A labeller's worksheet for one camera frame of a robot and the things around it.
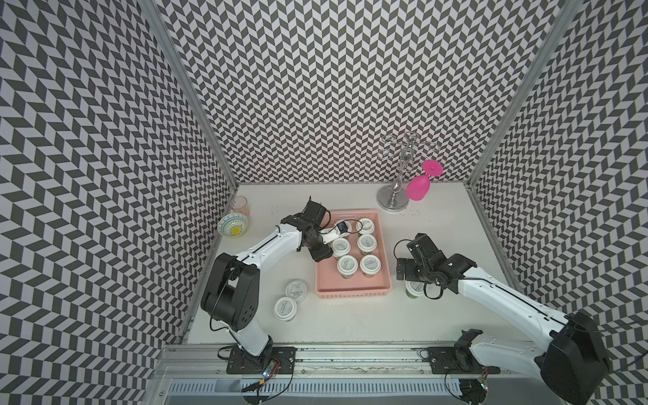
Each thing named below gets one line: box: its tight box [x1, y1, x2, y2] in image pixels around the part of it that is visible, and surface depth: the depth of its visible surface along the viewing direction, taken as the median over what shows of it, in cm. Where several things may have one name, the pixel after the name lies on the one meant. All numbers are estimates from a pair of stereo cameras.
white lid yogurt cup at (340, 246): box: [330, 237, 351, 259], surface depth 91 cm
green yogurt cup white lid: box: [356, 217, 376, 235], surface depth 96 cm
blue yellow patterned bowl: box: [216, 212, 249, 238], surface depth 104 cm
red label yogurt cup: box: [359, 253, 382, 278], surface depth 87 cm
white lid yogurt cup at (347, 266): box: [336, 254, 359, 280], surface depth 87 cm
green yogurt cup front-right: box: [405, 280, 426, 299], surface depth 82 cm
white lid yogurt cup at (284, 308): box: [273, 296, 297, 322], surface depth 78 cm
